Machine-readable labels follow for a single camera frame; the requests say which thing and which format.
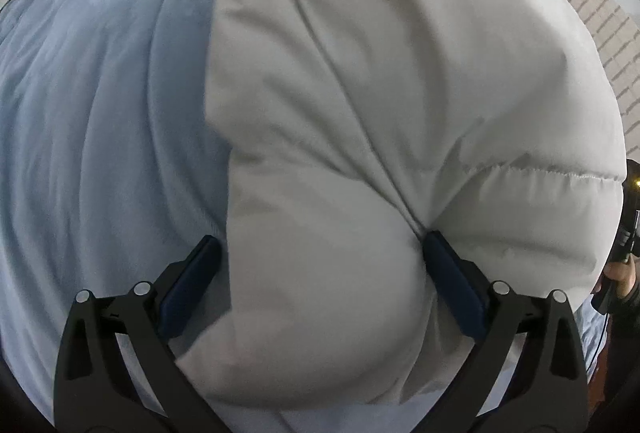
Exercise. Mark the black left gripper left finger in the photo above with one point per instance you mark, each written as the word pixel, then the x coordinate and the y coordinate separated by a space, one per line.
pixel 115 370

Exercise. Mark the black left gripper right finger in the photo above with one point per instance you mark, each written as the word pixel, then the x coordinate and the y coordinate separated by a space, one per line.
pixel 526 371

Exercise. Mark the light grey puffer jacket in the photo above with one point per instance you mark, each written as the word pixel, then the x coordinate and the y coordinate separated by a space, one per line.
pixel 357 126

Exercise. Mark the person's right hand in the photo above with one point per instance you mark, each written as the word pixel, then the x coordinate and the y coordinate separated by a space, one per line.
pixel 622 275

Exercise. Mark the blue bed sheet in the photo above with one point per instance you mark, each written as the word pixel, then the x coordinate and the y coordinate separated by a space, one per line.
pixel 109 172

